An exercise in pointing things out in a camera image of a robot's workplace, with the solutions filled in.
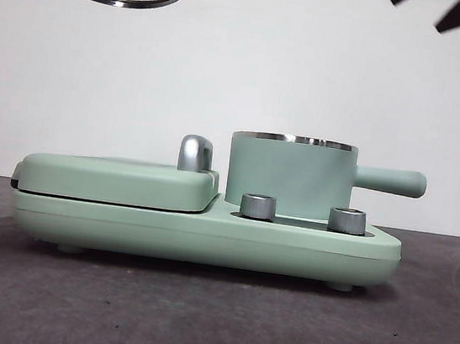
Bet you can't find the silver control knob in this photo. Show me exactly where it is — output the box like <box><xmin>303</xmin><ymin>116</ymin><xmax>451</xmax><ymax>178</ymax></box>
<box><xmin>239</xmin><ymin>191</ymin><xmax>279</xmax><ymax>222</ymax></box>
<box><xmin>326</xmin><ymin>205</ymin><xmax>369</xmax><ymax>236</ymax></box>

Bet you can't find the mint green breakfast machine base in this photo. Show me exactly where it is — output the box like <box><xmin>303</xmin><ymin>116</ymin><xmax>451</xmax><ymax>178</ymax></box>
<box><xmin>6</xmin><ymin>167</ymin><xmax>407</xmax><ymax>299</ymax></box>

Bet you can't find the mint green griddle cover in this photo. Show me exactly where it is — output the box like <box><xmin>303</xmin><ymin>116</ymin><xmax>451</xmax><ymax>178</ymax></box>
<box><xmin>8</xmin><ymin>143</ymin><xmax>222</xmax><ymax>219</ymax></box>

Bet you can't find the mint green pot with handle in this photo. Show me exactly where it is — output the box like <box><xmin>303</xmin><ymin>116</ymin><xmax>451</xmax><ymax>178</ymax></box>
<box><xmin>221</xmin><ymin>125</ymin><xmax>432</xmax><ymax>232</ymax></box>

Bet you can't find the silver griddle cover handle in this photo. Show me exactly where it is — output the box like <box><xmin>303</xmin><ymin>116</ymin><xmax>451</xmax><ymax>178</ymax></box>
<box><xmin>177</xmin><ymin>133</ymin><xmax>219</xmax><ymax>176</ymax></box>

